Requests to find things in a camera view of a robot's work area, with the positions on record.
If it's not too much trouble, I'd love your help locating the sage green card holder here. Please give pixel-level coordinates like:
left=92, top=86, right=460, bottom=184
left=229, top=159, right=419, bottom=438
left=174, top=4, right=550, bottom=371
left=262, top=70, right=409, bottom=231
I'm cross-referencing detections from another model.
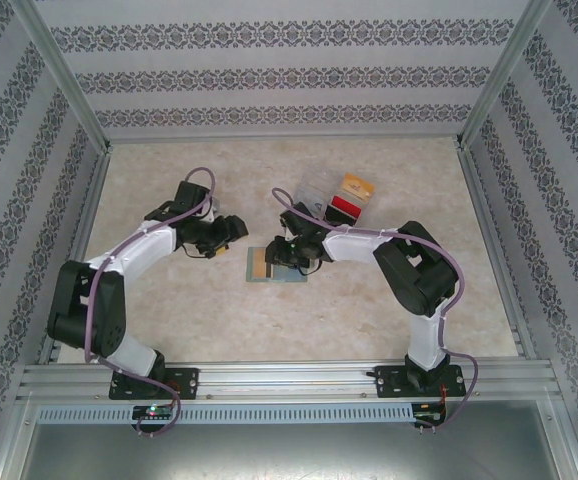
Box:
left=245, top=245, right=310, bottom=285

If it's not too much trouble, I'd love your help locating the red and white card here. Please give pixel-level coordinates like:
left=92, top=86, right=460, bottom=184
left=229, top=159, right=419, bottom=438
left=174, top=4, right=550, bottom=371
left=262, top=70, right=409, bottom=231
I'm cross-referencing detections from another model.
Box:
left=329, top=195, right=364, bottom=217

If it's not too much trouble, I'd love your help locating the translucent card with triangle logo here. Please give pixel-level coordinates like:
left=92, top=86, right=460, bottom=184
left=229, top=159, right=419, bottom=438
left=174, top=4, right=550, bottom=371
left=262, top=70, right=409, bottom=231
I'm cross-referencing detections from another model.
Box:
left=304, top=192, right=334, bottom=214

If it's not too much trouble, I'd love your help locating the orange card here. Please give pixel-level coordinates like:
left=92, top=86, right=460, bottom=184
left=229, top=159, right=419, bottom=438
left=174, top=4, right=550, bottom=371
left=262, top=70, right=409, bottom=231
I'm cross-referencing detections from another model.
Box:
left=337, top=172, right=376, bottom=204

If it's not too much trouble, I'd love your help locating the grey metal sheet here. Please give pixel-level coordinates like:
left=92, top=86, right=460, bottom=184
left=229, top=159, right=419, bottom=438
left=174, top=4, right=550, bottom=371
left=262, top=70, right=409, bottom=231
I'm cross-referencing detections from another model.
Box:
left=18, top=422, right=578, bottom=480

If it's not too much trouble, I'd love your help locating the aluminium side rail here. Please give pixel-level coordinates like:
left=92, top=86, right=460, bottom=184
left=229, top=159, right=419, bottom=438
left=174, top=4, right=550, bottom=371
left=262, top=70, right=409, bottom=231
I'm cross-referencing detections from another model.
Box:
left=36, top=147, right=115, bottom=366
left=454, top=144, right=538, bottom=361

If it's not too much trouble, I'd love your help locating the aluminium mounting rail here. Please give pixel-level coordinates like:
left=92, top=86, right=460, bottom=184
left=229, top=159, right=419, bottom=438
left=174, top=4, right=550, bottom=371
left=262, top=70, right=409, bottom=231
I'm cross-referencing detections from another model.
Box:
left=16, top=362, right=563, bottom=404

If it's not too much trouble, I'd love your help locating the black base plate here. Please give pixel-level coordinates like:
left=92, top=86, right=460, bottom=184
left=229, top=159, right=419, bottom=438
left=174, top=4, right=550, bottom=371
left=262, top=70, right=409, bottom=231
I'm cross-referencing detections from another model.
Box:
left=374, top=364, right=465, bottom=400
left=109, top=367, right=200, bottom=401

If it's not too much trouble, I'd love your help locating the slotted grey cable duct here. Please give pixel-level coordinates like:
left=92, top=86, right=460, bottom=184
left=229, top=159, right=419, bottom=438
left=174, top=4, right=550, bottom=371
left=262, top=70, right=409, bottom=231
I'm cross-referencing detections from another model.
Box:
left=36, top=403, right=415, bottom=425

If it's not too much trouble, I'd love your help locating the purple cable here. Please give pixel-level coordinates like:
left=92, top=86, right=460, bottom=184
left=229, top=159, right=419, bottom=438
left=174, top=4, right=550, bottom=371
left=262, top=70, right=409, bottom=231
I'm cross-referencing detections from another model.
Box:
left=271, top=187, right=480, bottom=431
left=84, top=167, right=219, bottom=437

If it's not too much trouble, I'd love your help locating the aluminium frame post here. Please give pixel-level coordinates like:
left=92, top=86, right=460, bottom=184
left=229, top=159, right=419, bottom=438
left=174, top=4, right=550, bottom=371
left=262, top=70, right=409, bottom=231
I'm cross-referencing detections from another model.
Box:
left=453, top=0, right=555, bottom=151
left=6, top=0, right=115, bottom=154

